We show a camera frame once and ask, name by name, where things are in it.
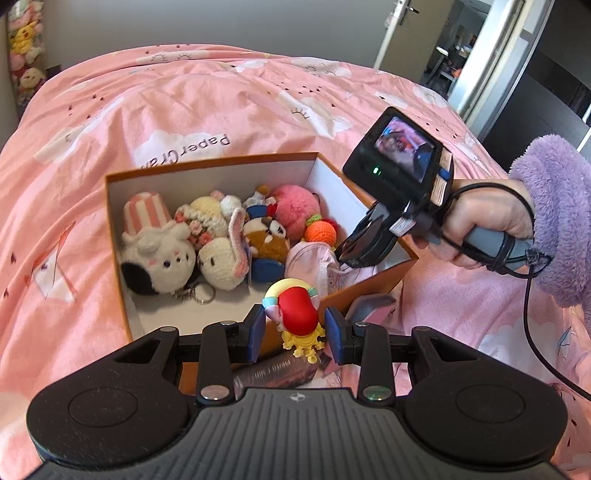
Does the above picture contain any orange crochet fruit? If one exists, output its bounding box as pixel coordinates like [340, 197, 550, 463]
[304, 213, 338, 244]

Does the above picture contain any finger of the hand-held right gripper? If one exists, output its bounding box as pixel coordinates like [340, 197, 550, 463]
[335, 208, 384, 265]
[346, 217, 402, 267]

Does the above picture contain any cream crochet bunny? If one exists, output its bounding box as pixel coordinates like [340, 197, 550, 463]
[174, 191, 252, 291]

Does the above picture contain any dark cabinet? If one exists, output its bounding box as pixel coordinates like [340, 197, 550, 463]
[480, 28, 591, 155]

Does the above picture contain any dark card box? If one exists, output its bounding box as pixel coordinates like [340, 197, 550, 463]
[233, 353, 319, 393]

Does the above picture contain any person's right forearm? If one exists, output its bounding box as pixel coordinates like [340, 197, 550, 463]
[508, 134, 591, 308]

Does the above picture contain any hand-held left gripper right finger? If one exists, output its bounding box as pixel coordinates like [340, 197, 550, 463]
[325, 308, 481, 402]

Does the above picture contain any brown dog plush blue outfit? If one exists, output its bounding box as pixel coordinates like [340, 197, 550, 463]
[242, 185, 293, 283]

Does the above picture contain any shelf of plush toys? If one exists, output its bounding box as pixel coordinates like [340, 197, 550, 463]
[7, 0, 47, 112]

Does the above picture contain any red-haired figurine yellow base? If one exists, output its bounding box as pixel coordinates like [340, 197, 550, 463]
[262, 278, 328, 365]

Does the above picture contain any pink fluffy plush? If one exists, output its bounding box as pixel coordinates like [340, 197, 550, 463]
[269, 185, 322, 241]

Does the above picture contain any pink card holder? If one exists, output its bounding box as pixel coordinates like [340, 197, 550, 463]
[344, 294, 398, 326]

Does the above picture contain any grey door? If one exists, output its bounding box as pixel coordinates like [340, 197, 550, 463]
[372, 0, 462, 86]

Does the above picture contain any white plush striped hat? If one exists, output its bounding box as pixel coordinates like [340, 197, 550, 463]
[120, 193, 197, 296]

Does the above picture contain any black cable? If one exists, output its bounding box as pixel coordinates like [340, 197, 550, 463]
[450, 182, 591, 402]

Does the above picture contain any pink printed blanket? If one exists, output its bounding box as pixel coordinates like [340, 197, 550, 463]
[0, 44, 591, 480]

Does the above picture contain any pink fabric pouch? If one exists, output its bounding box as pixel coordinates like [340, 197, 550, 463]
[285, 242, 377, 296]

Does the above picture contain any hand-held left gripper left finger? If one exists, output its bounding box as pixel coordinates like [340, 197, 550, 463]
[112, 305, 267, 403]

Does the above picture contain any person's right hand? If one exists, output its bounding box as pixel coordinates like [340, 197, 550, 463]
[413, 178, 536, 271]

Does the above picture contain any white door frame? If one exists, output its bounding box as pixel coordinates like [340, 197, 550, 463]
[448, 0, 555, 132]

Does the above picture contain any metal key ring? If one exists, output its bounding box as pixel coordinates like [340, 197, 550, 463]
[173, 281, 217, 305]

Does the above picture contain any orange cardboard box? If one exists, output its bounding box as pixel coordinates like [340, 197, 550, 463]
[105, 152, 419, 398]

